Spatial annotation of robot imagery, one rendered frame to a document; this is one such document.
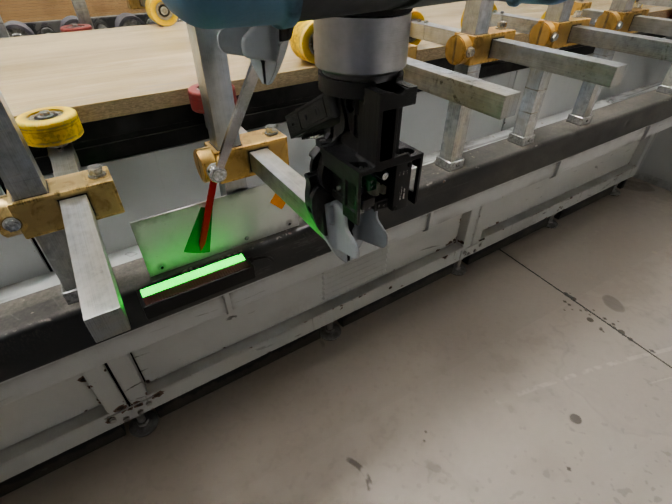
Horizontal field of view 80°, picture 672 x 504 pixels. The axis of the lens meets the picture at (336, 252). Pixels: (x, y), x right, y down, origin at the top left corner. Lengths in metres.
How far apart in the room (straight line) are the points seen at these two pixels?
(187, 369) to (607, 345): 1.38
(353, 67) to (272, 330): 1.03
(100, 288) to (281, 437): 0.91
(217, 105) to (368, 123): 0.31
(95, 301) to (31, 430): 0.87
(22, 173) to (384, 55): 0.44
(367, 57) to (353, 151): 0.08
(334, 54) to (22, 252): 0.70
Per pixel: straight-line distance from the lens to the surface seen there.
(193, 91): 0.77
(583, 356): 1.63
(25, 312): 0.72
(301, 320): 1.28
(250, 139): 0.65
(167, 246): 0.66
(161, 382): 1.24
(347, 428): 1.26
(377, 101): 0.32
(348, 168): 0.34
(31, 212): 0.61
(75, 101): 0.82
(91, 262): 0.47
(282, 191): 0.55
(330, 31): 0.33
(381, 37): 0.33
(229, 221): 0.67
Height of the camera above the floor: 1.12
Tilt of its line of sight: 38 degrees down
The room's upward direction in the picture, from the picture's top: straight up
